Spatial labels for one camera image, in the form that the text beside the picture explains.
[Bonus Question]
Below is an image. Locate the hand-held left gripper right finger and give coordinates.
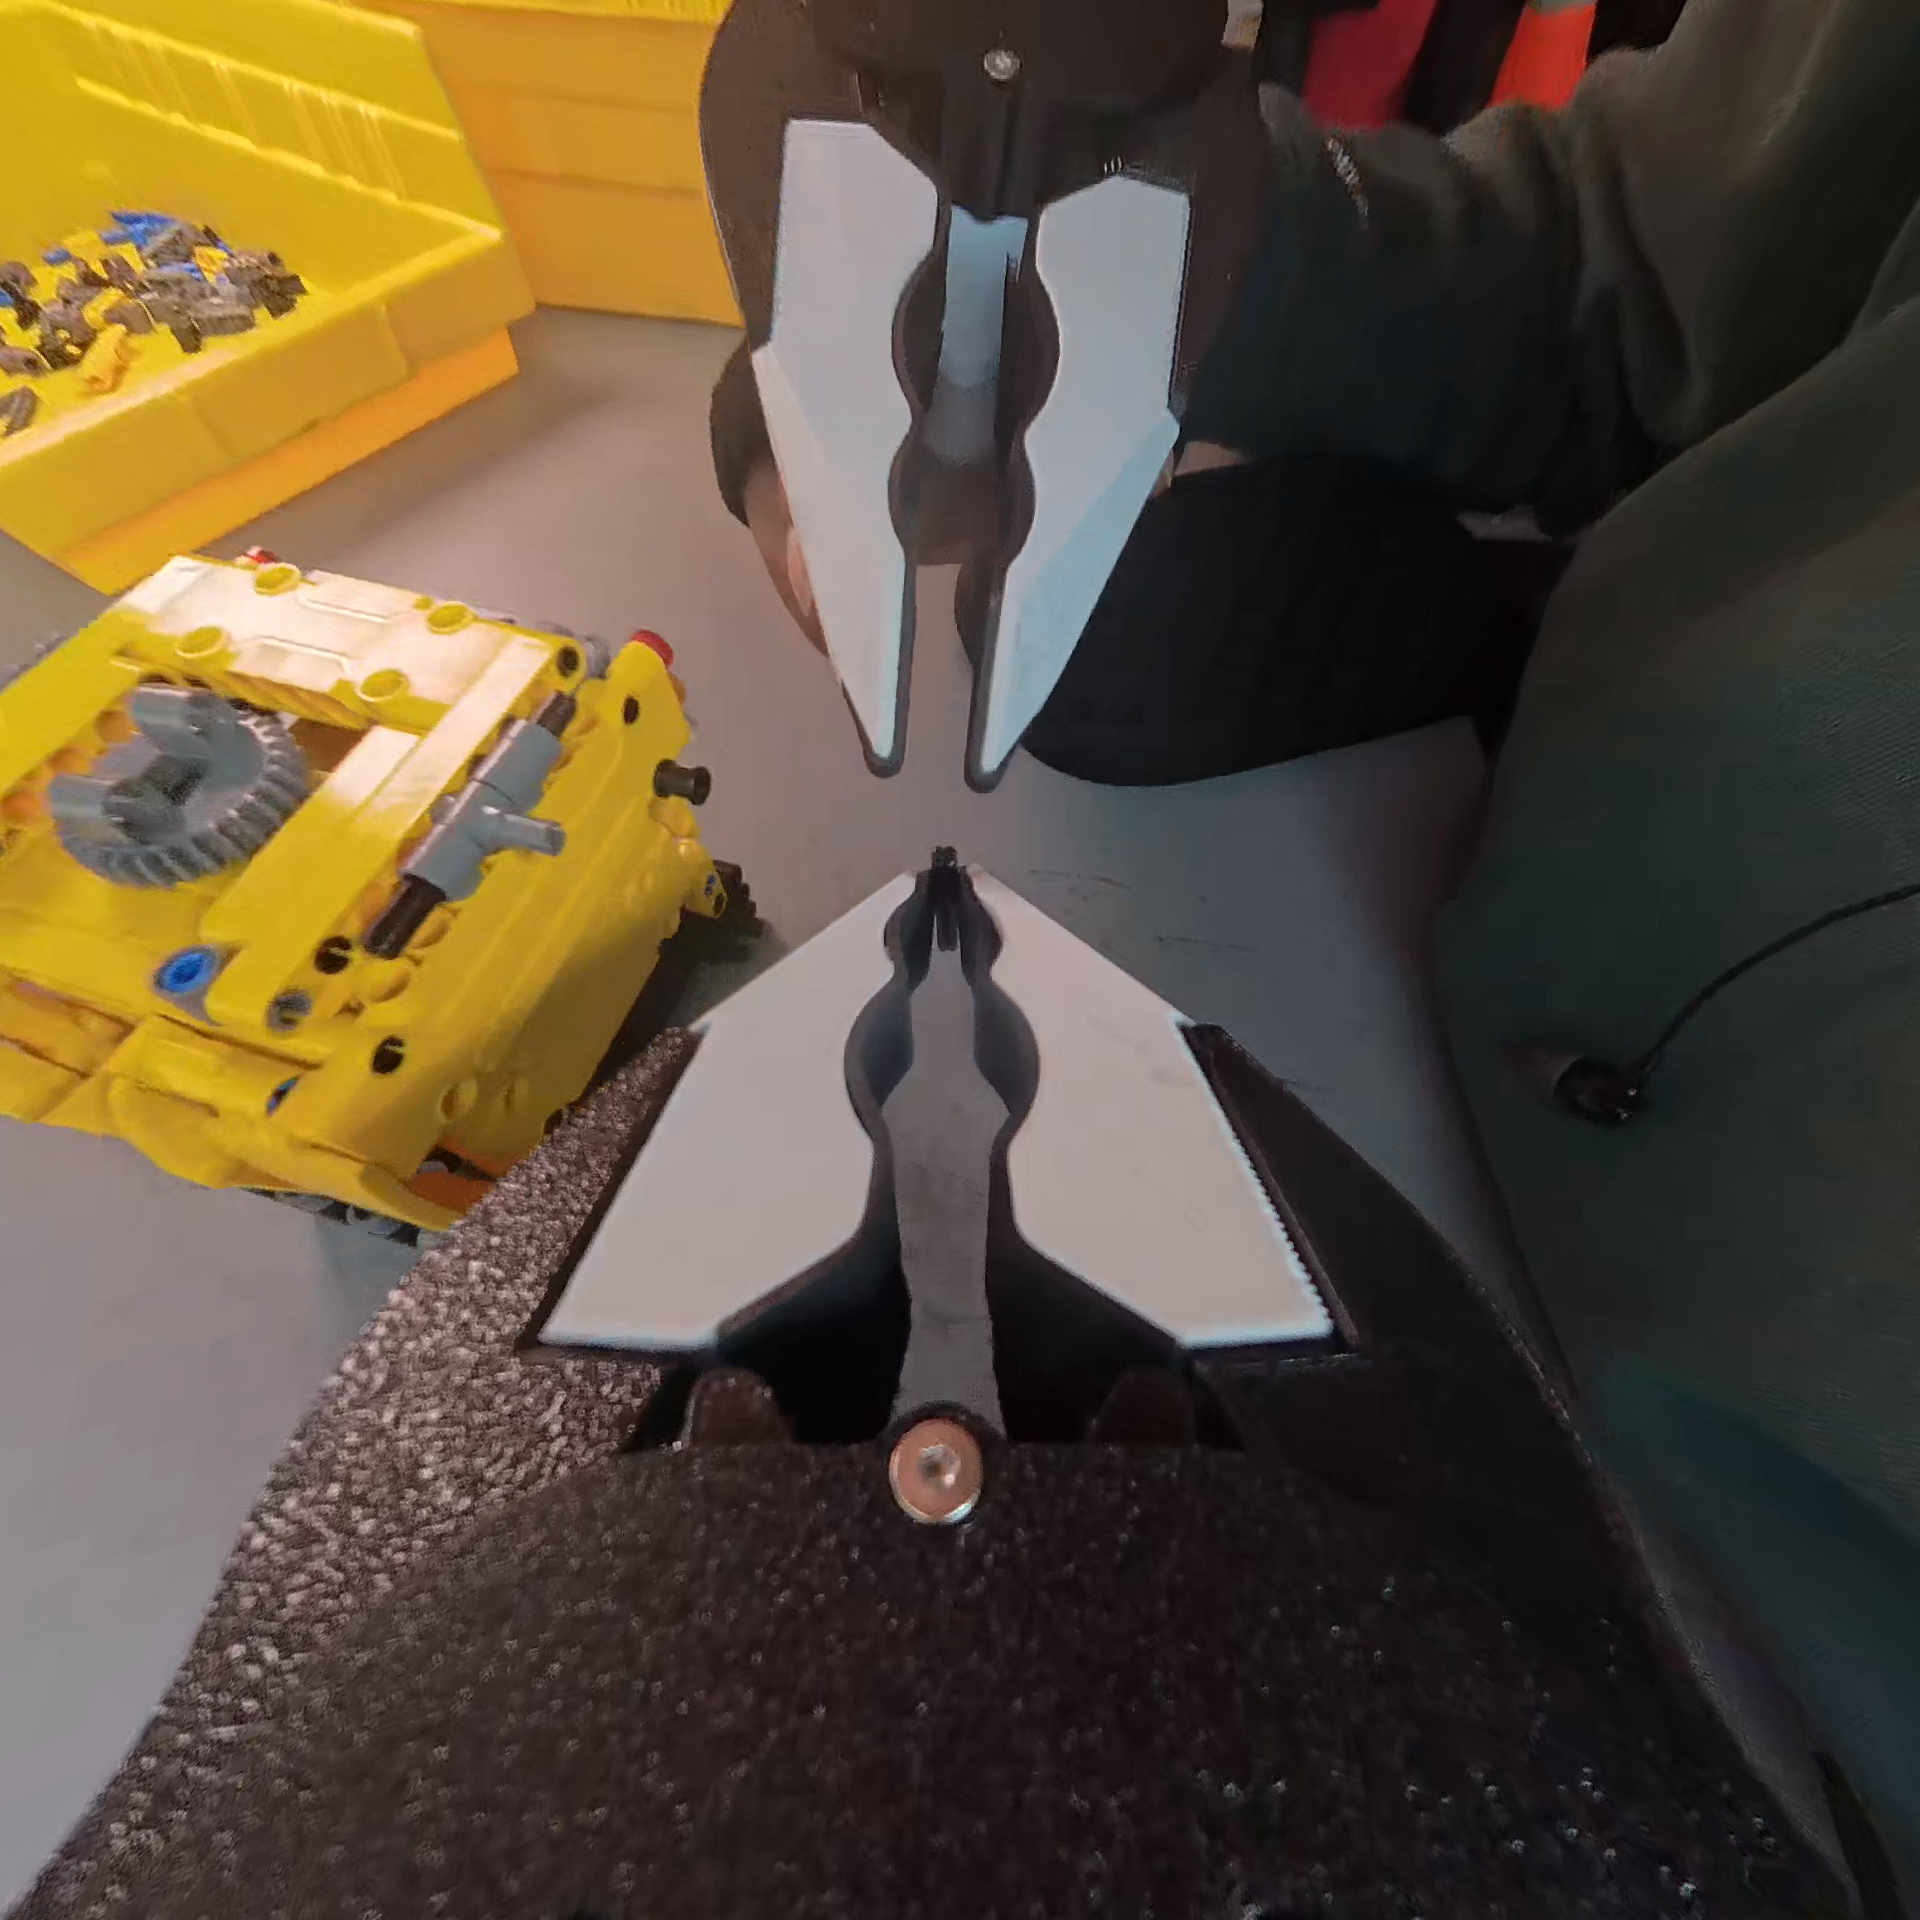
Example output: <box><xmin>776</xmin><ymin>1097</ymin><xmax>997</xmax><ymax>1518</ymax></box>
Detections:
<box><xmin>959</xmin><ymin>870</ymin><xmax>1334</xmax><ymax>1352</ymax></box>

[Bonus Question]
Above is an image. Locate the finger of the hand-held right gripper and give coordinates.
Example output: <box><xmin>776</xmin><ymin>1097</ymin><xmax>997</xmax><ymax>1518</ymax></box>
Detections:
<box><xmin>964</xmin><ymin>174</ymin><xmax>1193</xmax><ymax>790</ymax></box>
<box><xmin>746</xmin><ymin>116</ymin><xmax>948</xmax><ymax>781</ymax></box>

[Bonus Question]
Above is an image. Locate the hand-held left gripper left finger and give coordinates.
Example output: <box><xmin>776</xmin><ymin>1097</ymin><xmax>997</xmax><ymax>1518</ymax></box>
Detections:
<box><xmin>534</xmin><ymin>870</ymin><xmax>939</xmax><ymax>1361</ymax></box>

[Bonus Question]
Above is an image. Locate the yellow lego model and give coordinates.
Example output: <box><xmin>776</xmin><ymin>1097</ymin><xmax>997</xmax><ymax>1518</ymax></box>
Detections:
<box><xmin>0</xmin><ymin>545</ymin><xmax>769</xmax><ymax>1242</ymax></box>

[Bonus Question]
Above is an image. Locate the person's right forearm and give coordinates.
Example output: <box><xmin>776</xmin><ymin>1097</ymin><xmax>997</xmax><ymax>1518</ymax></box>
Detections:
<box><xmin>1184</xmin><ymin>0</ymin><xmax>1920</xmax><ymax>539</ymax></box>

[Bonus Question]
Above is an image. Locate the pile of mixed lego pieces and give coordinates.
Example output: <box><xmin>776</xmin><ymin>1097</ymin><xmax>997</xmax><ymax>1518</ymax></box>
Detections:
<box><xmin>0</xmin><ymin>204</ymin><xmax>311</xmax><ymax>440</ymax></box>

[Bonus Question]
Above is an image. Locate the person's right hand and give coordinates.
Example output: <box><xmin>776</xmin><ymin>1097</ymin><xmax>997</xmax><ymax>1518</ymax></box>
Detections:
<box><xmin>744</xmin><ymin>468</ymin><xmax>831</xmax><ymax>661</ymax></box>

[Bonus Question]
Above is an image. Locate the dark rounded object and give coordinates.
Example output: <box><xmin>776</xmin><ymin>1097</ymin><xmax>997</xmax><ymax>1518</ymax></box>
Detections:
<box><xmin>1020</xmin><ymin>447</ymin><xmax>1536</xmax><ymax>793</ymax></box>

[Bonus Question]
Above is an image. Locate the red plastic bin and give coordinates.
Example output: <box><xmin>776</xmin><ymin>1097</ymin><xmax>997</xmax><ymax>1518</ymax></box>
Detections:
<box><xmin>1301</xmin><ymin>0</ymin><xmax>1440</xmax><ymax>133</ymax></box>

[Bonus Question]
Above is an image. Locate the orange traffic cone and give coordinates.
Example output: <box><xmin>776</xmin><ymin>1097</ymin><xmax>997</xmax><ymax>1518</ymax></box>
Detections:
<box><xmin>1487</xmin><ymin>0</ymin><xmax>1601</xmax><ymax>110</ymax></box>

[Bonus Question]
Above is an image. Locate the thin black cord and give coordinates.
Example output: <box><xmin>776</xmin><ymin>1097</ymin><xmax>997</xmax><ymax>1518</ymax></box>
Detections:
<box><xmin>1548</xmin><ymin>882</ymin><xmax>1920</xmax><ymax>1130</ymax></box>

